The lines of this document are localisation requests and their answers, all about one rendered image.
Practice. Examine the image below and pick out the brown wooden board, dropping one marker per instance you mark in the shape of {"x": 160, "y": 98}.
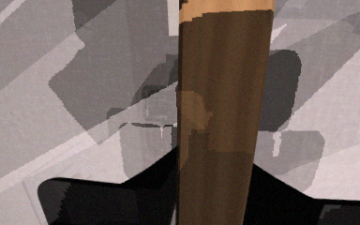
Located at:
{"x": 223, "y": 49}

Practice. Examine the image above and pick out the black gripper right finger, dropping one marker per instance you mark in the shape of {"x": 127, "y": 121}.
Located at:
{"x": 272, "y": 202}

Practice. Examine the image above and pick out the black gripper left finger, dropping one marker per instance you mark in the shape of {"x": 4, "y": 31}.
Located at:
{"x": 147, "y": 198}

